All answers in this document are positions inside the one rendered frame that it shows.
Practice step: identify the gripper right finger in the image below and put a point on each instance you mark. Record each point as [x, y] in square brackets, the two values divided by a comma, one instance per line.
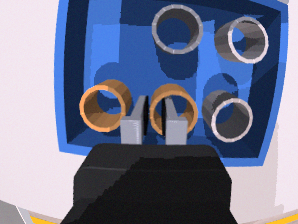
[176, 127]

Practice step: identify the blue crate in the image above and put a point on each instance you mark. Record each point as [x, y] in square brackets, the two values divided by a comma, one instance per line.
[99, 40]

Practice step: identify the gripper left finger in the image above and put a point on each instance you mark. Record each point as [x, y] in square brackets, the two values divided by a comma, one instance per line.
[134, 127]

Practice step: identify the grey metal sleeve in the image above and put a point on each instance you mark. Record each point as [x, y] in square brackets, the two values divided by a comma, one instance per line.
[256, 40]
[189, 17]
[237, 125]

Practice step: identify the bronze bushing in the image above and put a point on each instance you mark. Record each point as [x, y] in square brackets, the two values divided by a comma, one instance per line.
[191, 111]
[94, 116]

